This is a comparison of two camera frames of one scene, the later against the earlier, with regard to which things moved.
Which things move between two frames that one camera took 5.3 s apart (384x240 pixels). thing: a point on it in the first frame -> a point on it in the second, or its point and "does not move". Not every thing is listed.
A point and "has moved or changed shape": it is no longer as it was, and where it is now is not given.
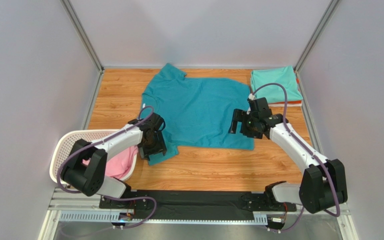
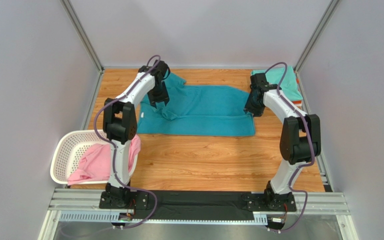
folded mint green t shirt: [275, 93] does not move
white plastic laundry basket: [64, 141] does not move
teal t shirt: [197, 112] has moved or changed shape
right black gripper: [240, 121] -> [253, 104]
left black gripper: [160, 146] -> [164, 96]
